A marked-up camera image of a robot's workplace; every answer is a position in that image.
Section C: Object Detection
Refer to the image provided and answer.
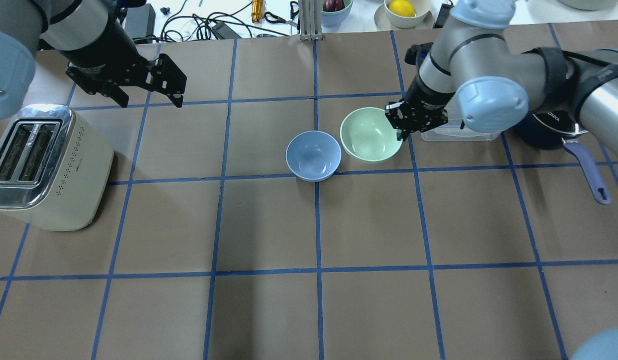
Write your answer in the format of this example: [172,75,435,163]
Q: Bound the dark blue saucepan with lid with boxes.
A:
[514,111,611,205]

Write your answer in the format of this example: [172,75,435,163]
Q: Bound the clear plastic container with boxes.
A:
[421,96,501,142]

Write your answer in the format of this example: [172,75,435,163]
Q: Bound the black scissors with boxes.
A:
[264,0,299,28]

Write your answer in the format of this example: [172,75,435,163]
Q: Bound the black power adapter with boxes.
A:
[210,21,242,40]

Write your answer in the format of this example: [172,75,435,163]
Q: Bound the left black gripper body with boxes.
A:
[66,42,153,93]

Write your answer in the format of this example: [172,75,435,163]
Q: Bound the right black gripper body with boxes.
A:
[389,82,450,133]

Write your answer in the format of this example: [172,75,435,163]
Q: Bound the aluminium frame post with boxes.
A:
[298,0,323,41]

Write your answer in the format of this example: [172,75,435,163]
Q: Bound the orange handled tool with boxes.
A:
[251,0,265,24]

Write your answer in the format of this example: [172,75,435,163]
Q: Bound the beige bowl with lemon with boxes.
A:
[374,0,434,31]

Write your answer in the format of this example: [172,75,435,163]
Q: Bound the cream toaster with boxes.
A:
[0,104,115,231]

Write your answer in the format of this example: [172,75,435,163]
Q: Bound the blue bowl with fruit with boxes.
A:
[321,0,354,27]

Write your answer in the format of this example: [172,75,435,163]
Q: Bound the green bowl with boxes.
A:
[339,107,402,164]

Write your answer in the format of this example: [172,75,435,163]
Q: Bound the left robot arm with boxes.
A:
[0,0,187,120]

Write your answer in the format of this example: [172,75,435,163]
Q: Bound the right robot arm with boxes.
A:
[385,0,618,359]

